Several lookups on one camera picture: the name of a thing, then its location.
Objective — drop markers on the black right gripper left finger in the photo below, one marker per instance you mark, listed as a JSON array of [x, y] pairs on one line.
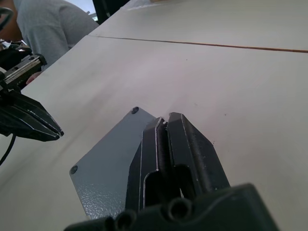
[[150, 154]]

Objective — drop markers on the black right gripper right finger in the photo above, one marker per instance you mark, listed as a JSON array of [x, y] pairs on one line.
[[192, 154]]

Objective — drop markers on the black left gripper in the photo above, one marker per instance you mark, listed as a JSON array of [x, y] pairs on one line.
[[19, 68]]

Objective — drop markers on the grey metal box lid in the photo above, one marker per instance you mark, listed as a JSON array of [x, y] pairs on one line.
[[108, 158]]

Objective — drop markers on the person's bare hand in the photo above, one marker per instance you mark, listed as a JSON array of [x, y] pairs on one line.
[[32, 79]]

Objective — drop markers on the person in grey shirt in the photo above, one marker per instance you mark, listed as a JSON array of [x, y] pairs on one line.
[[48, 26]]

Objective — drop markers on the black chair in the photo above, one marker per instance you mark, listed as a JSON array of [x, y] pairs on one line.
[[103, 9]]

